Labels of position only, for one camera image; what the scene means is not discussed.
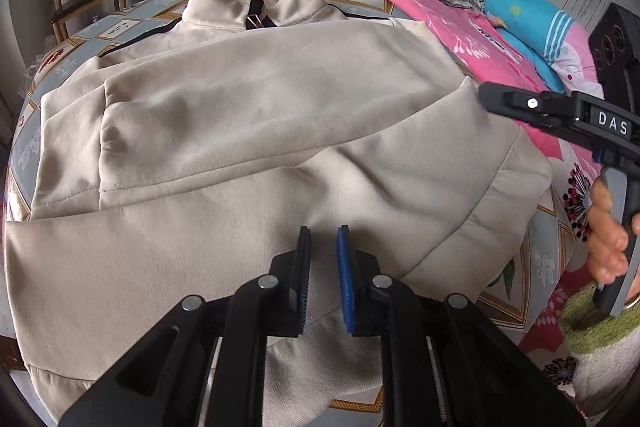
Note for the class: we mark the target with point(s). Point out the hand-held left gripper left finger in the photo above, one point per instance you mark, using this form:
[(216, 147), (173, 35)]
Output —
[(302, 267)]

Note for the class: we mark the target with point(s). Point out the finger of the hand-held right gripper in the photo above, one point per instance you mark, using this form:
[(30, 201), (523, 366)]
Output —
[(520, 103)]

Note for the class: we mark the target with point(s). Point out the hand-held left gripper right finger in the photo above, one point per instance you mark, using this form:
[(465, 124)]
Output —
[(344, 277)]

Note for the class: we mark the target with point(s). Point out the beige zip jacket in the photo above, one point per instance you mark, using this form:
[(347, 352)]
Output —
[(250, 132)]

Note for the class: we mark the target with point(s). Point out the person's right forearm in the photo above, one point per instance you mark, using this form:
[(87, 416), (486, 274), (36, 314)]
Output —
[(600, 337)]

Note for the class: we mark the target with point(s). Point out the person's right hand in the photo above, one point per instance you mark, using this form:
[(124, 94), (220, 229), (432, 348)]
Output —
[(605, 252)]

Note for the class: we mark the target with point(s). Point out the blue pillow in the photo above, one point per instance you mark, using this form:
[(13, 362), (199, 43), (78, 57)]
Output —
[(525, 12)]

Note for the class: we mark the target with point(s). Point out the fruit print tablecloth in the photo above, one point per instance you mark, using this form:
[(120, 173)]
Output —
[(540, 257)]

